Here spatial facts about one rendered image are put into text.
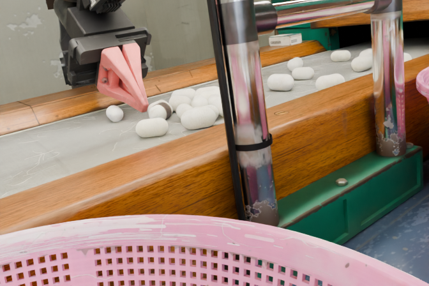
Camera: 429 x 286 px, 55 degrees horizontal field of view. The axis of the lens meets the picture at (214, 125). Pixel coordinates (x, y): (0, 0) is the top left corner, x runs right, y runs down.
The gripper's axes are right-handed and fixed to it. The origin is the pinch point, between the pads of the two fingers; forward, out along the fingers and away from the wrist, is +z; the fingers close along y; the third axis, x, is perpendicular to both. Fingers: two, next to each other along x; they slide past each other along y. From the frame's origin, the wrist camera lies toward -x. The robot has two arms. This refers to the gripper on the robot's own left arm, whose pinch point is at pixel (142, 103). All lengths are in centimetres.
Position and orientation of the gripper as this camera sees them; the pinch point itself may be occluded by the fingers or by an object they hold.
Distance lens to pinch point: 48.8
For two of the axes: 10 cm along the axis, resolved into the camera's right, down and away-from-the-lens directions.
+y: 7.9, -2.7, 5.5
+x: -2.9, 6.4, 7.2
